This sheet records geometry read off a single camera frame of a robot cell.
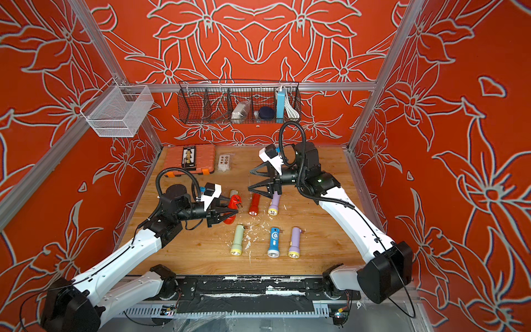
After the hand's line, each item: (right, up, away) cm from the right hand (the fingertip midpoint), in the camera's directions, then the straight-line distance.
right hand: (249, 181), depth 63 cm
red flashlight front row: (-5, -6, +2) cm, 8 cm away
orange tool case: (-28, +8, +47) cm, 55 cm away
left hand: (-5, -9, +6) cm, 12 cm away
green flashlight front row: (-6, -28, +17) cm, 33 cm away
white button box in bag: (-17, +6, +45) cm, 48 cm away
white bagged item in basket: (-6, +29, +29) cm, 42 cm away
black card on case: (-34, +7, +41) cm, 54 cm away
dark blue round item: (+6, +29, +30) cm, 42 cm away
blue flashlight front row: (+9, -28, +16) cm, 33 cm away
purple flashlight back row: (+9, -15, +28) cm, 33 cm away
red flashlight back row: (0, -13, +31) cm, 34 cm away
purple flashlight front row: (+17, -27, +17) cm, 36 cm away
